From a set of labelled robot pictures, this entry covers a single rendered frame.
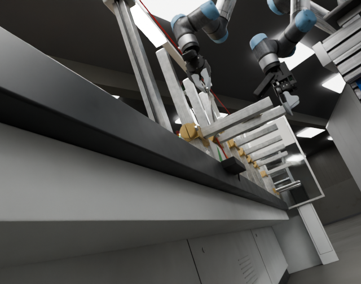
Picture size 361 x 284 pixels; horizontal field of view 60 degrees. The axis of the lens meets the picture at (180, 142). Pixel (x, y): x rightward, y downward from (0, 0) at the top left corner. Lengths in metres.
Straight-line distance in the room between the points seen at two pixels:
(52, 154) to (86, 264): 0.35
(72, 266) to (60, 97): 0.38
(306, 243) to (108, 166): 3.47
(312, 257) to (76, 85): 3.59
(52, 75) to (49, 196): 0.13
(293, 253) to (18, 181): 3.63
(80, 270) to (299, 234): 3.32
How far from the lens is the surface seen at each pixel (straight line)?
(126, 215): 0.46
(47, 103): 0.34
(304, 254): 3.84
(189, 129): 0.96
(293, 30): 1.36
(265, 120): 1.25
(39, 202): 0.34
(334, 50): 1.24
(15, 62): 0.34
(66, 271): 0.64
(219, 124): 1.01
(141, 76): 0.80
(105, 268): 0.73
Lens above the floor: 0.44
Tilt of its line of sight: 20 degrees up
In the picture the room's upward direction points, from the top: 19 degrees counter-clockwise
